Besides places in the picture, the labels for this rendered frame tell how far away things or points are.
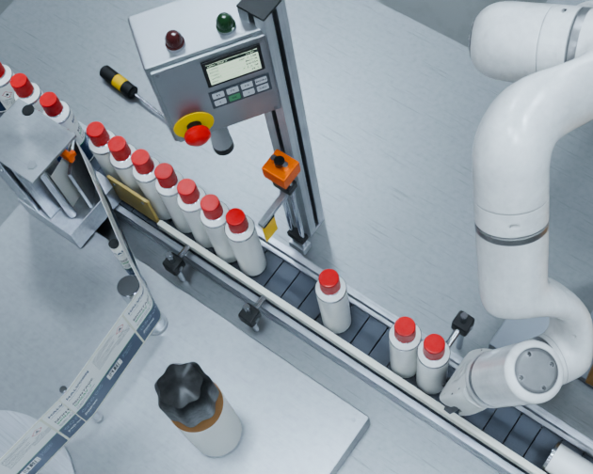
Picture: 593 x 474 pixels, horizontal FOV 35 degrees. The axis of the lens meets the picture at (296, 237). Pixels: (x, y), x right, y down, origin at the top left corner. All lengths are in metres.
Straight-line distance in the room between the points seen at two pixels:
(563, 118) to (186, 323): 0.85
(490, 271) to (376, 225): 0.65
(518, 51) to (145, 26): 0.48
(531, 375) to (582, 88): 0.39
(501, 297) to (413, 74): 0.86
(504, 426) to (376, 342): 0.26
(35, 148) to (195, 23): 0.48
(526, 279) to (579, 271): 0.61
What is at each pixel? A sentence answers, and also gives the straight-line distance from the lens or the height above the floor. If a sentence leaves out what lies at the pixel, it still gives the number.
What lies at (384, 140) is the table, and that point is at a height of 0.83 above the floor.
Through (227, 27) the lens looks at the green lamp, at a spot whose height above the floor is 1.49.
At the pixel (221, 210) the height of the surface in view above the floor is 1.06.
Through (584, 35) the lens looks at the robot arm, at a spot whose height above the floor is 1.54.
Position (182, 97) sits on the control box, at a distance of 1.32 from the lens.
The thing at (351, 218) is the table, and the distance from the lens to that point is 1.83.
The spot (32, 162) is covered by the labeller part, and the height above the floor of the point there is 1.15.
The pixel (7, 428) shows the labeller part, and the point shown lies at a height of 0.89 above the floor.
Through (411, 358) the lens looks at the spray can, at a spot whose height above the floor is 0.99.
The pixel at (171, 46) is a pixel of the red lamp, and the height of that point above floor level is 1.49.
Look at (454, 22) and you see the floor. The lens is 3.10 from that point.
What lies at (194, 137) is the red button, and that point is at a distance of 1.36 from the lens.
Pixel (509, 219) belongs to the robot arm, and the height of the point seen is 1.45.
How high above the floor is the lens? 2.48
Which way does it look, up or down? 65 degrees down
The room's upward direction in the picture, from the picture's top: 14 degrees counter-clockwise
